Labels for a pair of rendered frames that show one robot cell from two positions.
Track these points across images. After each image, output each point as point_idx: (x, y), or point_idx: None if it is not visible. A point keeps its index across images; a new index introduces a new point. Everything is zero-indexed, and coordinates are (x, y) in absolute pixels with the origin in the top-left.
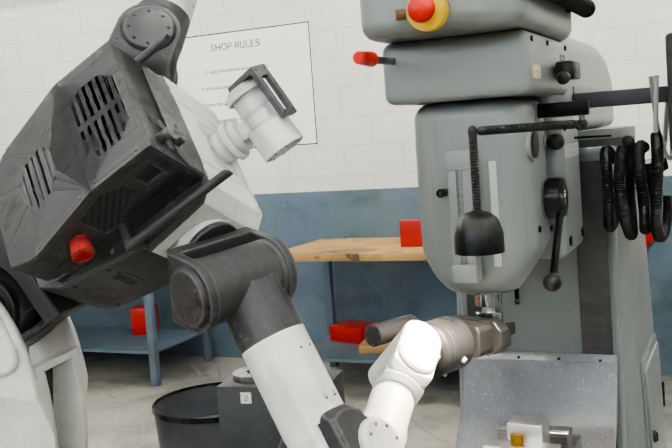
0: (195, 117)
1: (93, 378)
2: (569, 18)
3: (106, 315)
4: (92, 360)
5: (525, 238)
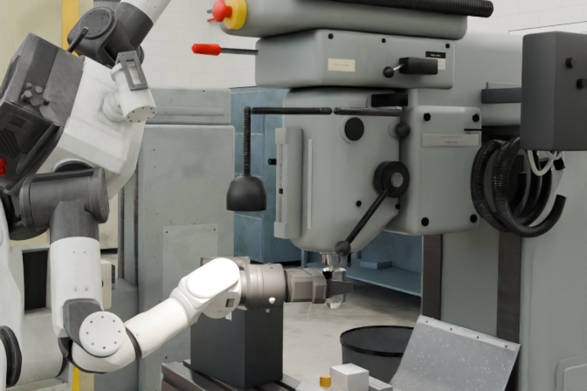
0: (100, 87)
1: (410, 316)
2: (455, 18)
3: None
4: (420, 302)
5: (332, 208)
